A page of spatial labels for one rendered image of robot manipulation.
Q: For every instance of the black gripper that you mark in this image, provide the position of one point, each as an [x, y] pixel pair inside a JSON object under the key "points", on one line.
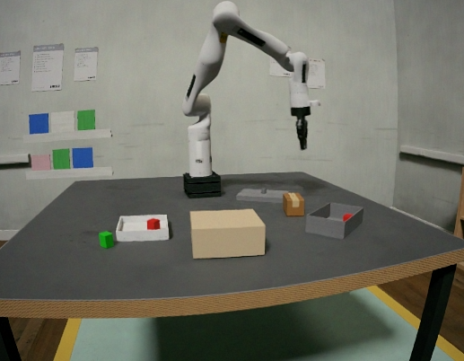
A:
{"points": [[302, 127]]}

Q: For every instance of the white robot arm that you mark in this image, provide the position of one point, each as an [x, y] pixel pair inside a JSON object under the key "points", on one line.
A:
{"points": [[227, 21]]}

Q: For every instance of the brown cardboard box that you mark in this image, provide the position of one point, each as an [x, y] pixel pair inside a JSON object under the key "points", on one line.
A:
{"points": [[293, 204]]}

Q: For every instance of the green block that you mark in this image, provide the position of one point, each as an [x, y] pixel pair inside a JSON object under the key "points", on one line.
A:
{"points": [[106, 240]]}

